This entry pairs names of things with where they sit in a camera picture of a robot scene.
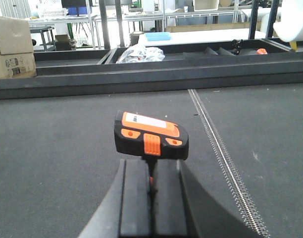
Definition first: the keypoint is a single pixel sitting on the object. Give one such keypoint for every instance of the black conveyor side rail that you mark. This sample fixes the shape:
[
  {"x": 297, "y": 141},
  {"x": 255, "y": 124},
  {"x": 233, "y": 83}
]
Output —
[{"x": 186, "y": 66}]

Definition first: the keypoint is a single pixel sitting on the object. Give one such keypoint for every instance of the metal workbench frame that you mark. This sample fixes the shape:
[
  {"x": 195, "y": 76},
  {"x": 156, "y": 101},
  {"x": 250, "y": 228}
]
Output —
[{"x": 61, "y": 16}]

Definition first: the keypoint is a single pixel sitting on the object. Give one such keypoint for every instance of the small orange object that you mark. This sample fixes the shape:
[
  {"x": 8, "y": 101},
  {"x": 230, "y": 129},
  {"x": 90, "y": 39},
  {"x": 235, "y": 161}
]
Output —
[{"x": 261, "y": 51}]

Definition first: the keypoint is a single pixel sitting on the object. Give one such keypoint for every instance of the crumpled plastic bag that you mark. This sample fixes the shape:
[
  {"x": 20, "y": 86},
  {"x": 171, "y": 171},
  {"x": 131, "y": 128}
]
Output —
[{"x": 140, "y": 53}]

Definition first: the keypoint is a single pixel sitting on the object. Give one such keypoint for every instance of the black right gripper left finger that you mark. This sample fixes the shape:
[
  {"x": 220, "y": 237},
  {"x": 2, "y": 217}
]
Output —
[{"x": 125, "y": 211}]

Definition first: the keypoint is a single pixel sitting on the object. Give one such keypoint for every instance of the brown cardboard box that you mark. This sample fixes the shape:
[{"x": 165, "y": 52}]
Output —
[{"x": 16, "y": 49}]

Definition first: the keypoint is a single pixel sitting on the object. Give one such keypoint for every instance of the light blue tray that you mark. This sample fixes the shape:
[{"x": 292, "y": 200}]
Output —
[{"x": 157, "y": 36}]

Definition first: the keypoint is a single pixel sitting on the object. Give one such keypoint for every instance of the black orange barcode scanner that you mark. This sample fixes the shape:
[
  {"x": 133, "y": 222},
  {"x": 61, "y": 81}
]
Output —
[{"x": 150, "y": 138}]

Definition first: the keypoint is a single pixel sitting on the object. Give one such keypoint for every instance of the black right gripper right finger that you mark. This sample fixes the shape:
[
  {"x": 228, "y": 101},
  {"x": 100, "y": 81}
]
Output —
[{"x": 182, "y": 208}]

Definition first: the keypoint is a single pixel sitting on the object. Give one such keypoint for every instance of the white foam roll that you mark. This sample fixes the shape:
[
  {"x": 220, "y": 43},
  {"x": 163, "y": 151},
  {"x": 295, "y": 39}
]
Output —
[{"x": 290, "y": 28}]

